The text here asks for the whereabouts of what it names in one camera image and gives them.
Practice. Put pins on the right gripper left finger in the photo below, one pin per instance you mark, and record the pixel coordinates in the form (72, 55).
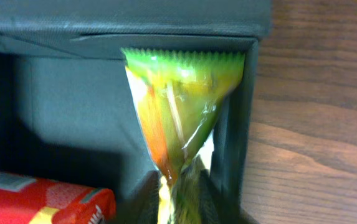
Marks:
(142, 207)

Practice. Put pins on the red Pringles can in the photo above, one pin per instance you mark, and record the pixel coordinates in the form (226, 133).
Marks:
(25, 199)

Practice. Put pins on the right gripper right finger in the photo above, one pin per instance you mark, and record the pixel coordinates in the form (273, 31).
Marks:
(214, 209)

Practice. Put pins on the green snack packet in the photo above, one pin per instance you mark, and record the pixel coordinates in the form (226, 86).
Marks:
(178, 96)

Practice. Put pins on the dark green open gift box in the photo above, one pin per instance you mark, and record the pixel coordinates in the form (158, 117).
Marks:
(66, 110)

